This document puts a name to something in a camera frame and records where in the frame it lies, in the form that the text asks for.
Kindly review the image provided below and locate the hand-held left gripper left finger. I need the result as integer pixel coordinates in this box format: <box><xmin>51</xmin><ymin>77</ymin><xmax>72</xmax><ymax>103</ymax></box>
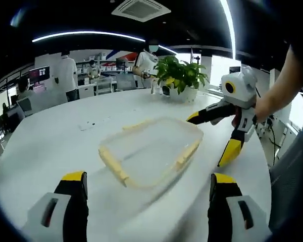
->
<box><xmin>27</xmin><ymin>171</ymin><xmax>89</xmax><ymax>242</ymax></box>

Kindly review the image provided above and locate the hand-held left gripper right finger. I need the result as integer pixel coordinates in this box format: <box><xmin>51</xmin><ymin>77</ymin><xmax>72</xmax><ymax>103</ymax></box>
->
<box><xmin>207</xmin><ymin>172</ymin><xmax>269</xmax><ymax>242</ymax></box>

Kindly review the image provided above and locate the clear container with yellow plastic buckles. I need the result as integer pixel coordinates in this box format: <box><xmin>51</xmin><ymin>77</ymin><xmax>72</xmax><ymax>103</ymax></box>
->
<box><xmin>98</xmin><ymin>117</ymin><xmax>205</xmax><ymax>190</ymax></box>

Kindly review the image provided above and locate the person's right hand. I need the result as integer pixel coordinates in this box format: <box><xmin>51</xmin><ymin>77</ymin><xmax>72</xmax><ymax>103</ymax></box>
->
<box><xmin>252</xmin><ymin>98</ymin><xmax>269</xmax><ymax>124</ymax></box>

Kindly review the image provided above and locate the green potted plant white pot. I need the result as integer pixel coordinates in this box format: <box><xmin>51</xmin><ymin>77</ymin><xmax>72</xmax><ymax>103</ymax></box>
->
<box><xmin>153</xmin><ymin>55</ymin><xmax>210</xmax><ymax>103</ymax></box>

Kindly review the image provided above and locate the bright ceiling light strip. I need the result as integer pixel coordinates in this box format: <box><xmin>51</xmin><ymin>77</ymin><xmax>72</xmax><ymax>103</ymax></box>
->
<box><xmin>219</xmin><ymin>0</ymin><xmax>237</xmax><ymax>59</ymax></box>

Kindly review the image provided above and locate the white slatted chair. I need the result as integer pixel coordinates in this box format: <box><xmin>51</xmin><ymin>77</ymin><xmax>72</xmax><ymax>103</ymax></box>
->
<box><xmin>95</xmin><ymin>77</ymin><xmax>114</xmax><ymax>96</ymax></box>

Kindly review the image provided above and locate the ceiling air conditioner vent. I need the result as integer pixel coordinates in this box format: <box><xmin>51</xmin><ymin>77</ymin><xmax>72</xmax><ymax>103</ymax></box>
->
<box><xmin>111</xmin><ymin>0</ymin><xmax>172</xmax><ymax>23</ymax></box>

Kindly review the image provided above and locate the monitor with red screen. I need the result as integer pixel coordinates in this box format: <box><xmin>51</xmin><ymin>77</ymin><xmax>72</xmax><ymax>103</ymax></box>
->
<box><xmin>29</xmin><ymin>66</ymin><xmax>51</xmax><ymax>84</ymax></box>

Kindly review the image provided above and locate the long curved ceiling light strip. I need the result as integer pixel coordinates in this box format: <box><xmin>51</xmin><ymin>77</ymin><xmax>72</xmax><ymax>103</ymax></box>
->
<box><xmin>31</xmin><ymin>30</ymin><xmax>177</xmax><ymax>55</ymax></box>

